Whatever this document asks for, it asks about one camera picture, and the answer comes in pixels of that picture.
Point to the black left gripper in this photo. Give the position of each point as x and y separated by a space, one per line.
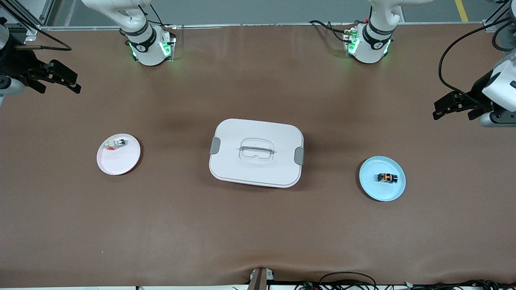
477 91

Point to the grey container latch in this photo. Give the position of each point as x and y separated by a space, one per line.
299 156
215 145

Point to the pink round plate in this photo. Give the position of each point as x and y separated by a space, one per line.
119 163

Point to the white and silver switch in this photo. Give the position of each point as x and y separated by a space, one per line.
116 143

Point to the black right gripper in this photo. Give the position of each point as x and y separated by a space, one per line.
15 64

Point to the white lidded container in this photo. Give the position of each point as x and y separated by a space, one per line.
258 173

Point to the aluminium frame post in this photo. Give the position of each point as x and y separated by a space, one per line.
36 16
494 18

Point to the silver table edge rail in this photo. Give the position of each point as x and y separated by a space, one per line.
262 25

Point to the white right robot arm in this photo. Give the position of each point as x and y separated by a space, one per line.
147 52

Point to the black and orange switch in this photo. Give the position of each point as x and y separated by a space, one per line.
387 177

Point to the light blue round plate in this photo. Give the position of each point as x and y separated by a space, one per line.
381 191

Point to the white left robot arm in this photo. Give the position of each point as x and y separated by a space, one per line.
369 48

